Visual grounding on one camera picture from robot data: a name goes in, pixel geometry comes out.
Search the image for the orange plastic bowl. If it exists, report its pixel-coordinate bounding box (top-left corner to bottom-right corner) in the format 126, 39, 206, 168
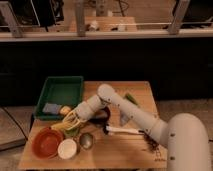
31, 127, 64, 159

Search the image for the blue sponge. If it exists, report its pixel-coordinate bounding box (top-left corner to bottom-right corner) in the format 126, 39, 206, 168
42, 103, 61, 115

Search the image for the white plastic bowl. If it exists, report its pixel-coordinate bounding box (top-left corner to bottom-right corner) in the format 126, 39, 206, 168
58, 139, 77, 159

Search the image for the yellow round fruit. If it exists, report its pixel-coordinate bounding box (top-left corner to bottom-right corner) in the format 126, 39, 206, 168
59, 106, 71, 115

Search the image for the yellow banana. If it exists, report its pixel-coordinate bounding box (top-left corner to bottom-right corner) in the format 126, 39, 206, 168
51, 122, 67, 131

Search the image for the green plastic cup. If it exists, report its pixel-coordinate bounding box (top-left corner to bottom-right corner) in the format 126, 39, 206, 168
64, 128, 79, 138

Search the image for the small metal cup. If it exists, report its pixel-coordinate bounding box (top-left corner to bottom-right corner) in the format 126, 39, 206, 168
79, 133, 94, 150

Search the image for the dark red grapes bunch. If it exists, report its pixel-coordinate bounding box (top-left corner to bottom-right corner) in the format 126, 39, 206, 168
144, 135, 159, 151

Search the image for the green plastic tray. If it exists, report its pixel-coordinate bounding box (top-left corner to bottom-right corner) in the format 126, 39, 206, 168
34, 76, 84, 121

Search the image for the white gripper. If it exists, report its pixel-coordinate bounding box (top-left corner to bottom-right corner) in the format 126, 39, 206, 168
63, 97, 100, 130

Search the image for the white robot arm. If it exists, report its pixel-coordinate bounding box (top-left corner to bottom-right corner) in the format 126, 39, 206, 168
64, 84, 212, 171

